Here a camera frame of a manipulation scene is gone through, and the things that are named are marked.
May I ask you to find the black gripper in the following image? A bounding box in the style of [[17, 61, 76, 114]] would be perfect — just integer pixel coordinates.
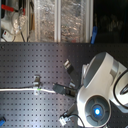
[[53, 60, 80, 95]]

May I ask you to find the white cable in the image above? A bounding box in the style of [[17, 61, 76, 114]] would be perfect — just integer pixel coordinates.
[[0, 87, 57, 94]]

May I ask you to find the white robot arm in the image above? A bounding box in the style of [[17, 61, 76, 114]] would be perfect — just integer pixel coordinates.
[[53, 52, 128, 128]]

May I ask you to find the white connector plug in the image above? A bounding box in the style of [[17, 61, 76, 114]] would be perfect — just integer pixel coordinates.
[[59, 113, 69, 126]]

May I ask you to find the clear plastic bin right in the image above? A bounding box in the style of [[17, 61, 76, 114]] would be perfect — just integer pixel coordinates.
[[61, 0, 89, 43]]

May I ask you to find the clear plastic bin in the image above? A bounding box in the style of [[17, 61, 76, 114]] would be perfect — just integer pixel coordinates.
[[34, 0, 55, 42], [61, 0, 89, 43]]

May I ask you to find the clear plastic bin left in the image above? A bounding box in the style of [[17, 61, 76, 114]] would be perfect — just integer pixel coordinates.
[[34, 0, 55, 42]]

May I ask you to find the blue object at corner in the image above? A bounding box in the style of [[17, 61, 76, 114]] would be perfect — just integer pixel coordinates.
[[0, 116, 6, 127]]

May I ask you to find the red tool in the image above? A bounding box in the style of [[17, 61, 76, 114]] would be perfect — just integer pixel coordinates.
[[5, 4, 25, 15]]

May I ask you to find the metal cable clip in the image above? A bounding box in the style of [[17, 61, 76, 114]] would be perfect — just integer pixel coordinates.
[[33, 75, 41, 95]]

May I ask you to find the blue handled tool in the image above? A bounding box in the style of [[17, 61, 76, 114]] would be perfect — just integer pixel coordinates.
[[91, 26, 98, 44]]

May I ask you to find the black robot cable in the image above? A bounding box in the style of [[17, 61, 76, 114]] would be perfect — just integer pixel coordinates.
[[112, 69, 128, 108]]

